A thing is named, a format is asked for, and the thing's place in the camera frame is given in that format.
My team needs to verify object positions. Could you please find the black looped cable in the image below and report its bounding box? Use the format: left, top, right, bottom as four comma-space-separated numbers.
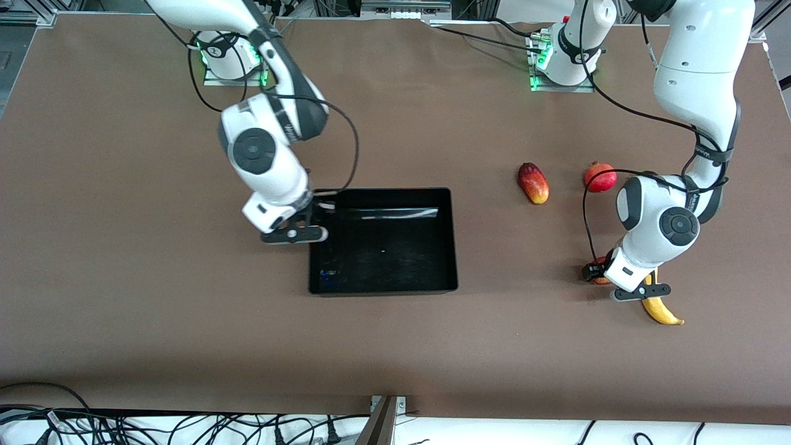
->
0, 381, 93, 413

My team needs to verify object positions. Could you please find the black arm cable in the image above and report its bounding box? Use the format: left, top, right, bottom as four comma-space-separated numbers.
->
577, 0, 742, 266
145, 0, 361, 198

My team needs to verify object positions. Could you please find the yellow banana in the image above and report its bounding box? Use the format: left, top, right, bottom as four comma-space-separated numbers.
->
640, 269, 685, 326

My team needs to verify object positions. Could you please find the black cable on table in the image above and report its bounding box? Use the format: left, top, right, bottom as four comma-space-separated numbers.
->
425, 17, 546, 54

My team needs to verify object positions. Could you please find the aluminium profile strut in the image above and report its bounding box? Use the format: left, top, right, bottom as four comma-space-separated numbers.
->
751, 0, 791, 43

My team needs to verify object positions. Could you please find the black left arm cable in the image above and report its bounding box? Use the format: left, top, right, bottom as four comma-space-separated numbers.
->
577, 0, 742, 266

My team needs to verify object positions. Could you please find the grey power strip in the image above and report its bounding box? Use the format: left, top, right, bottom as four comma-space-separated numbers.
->
360, 0, 453, 20

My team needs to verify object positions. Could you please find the red yellow mango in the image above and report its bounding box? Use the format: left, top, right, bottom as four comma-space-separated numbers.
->
517, 162, 551, 205

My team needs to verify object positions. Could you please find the grey metal camera post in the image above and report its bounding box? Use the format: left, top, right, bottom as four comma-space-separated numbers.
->
355, 396, 399, 445

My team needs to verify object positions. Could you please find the metal post bracket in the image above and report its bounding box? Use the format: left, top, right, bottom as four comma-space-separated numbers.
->
370, 396, 408, 416

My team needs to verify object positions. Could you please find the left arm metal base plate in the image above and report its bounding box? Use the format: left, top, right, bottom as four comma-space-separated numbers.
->
527, 28, 596, 93

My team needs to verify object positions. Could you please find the black plastic box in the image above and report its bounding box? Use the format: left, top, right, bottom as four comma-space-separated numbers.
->
308, 187, 459, 297

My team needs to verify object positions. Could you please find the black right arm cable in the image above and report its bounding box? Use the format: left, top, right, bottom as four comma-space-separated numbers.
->
145, 0, 361, 198

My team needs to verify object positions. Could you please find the red pomegranate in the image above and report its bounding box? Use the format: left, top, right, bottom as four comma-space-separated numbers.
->
583, 161, 618, 193

